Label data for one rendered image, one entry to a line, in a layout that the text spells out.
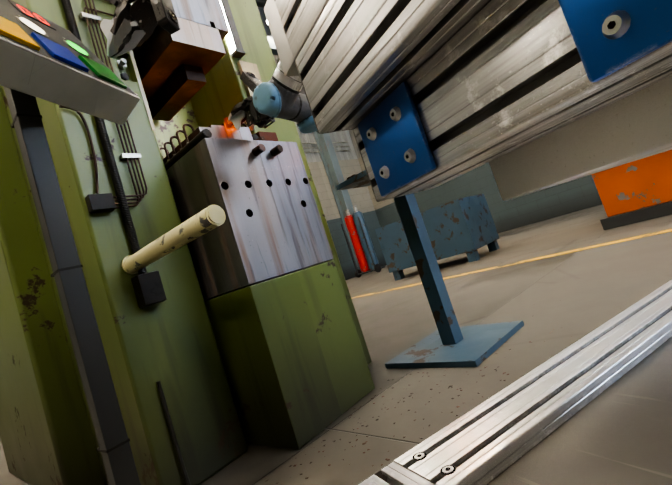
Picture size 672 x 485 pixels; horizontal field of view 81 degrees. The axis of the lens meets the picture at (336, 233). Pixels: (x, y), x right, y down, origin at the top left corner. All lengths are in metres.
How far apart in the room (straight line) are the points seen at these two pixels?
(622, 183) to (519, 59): 3.89
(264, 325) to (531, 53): 0.98
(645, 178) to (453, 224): 1.76
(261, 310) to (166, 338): 0.27
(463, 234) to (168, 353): 3.84
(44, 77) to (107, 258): 0.48
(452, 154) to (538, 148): 0.09
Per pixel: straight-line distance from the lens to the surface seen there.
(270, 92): 0.99
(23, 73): 0.93
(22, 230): 1.65
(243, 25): 1.97
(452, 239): 4.70
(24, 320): 1.59
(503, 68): 0.32
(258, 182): 1.27
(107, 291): 1.19
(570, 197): 8.51
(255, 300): 1.15
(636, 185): 4.18
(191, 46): 1.50
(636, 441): 0.50
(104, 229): 1.23
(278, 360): 1.17
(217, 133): 1.35
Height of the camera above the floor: 0.45
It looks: 4 degrees up
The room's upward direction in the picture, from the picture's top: 18 degrees counter-clockwise
